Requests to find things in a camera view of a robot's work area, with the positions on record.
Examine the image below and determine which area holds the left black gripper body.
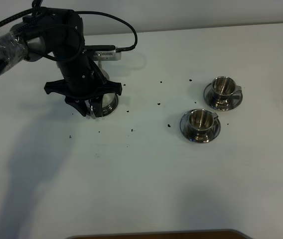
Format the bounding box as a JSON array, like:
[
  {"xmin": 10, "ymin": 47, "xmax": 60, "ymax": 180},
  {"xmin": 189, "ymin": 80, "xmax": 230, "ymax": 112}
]
[{"xmin": 44, "ymin": 54, "xmax": 121, "ymax": 103}]

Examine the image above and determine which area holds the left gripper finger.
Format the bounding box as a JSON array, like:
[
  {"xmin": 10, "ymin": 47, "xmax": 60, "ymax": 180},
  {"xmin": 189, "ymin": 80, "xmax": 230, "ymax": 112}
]
[
  {"xmin": 89, "ymin": 97, "xmax": 103, "ymax": 118},
  {"xmin": 65, "ymin": 97, "xmax": 87, "ymax": 117}
]

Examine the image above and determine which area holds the stainless steel teapot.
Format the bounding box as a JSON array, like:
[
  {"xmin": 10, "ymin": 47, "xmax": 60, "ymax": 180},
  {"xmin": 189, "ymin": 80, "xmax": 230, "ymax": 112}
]
[{"xmin": 88, "ymin": 61, "xmax": 119, "ymax": 119}]

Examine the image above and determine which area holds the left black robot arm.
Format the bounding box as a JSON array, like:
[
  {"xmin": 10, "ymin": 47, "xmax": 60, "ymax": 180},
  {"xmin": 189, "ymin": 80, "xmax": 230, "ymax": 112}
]
[{"xmin": 0, "ymin": 6, "xmax": 122, "ymax": 118}]

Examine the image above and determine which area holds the round steel teapot trivet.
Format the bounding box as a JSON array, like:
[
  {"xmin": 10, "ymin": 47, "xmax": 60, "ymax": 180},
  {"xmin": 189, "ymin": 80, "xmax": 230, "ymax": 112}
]
[{"xmin": 85, "ymin": 93, "xmax": 119, "ymax": 119}]

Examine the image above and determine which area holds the near steel saucer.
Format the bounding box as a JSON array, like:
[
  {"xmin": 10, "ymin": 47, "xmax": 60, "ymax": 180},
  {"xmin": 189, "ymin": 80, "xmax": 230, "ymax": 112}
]
[{"xmin": 179, "ymin": 111, "xmax": 221, "ymax": 143}]

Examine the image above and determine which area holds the steel saucer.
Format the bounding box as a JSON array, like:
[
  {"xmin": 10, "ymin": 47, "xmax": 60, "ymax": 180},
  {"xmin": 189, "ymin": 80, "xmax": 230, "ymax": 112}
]
[
  {"xmin": 203, "ymin": 83, "xmax": 243, "ymax": 111},
  {"xmin": 179, "ymin": 111, "xmax": 221, "ymax": 143}
]

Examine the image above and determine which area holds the near steel teacup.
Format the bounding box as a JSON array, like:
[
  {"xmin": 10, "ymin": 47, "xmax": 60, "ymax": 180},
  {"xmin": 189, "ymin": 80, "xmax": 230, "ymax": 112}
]
[{"xmin": 185, "ymin": 109, "xmax": 218, "ymax": 136}]

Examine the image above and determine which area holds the steel teacup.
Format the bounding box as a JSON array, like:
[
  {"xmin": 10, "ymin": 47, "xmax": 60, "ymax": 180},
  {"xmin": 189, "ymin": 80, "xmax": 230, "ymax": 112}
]
[
  {"xmin": 185, "ymin": 109, "xmax": 218, "ymax": 136},
  {"xmin": 212, "ymin": 76, "xmax": 242, "ymax": 103}
]

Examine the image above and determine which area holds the far steel teacup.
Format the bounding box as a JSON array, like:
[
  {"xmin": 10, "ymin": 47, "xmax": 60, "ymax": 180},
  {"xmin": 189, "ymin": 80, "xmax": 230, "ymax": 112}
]
[{"xmin": 212, "ymin": 76, "xmax": 242, "ymax": 103}]

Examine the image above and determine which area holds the far steel saucer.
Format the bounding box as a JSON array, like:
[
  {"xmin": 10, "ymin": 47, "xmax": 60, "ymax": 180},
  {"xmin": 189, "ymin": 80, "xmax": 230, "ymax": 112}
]
[{"xmin": 203, "ymin": 83, "xmax": 243, "ymax": 111}]

